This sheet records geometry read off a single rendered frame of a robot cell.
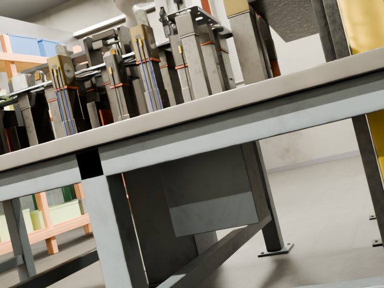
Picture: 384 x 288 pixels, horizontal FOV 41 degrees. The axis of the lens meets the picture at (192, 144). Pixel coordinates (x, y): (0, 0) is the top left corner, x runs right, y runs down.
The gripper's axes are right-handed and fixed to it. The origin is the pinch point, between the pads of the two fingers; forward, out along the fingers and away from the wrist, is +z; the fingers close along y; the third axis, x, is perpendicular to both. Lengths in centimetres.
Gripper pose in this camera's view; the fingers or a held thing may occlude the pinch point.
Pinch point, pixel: (172, 35)
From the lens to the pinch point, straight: 192.5
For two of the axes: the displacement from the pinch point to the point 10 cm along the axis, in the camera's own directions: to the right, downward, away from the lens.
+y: -3.0, 0.5, -9.5
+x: 9.2, -2.3, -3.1
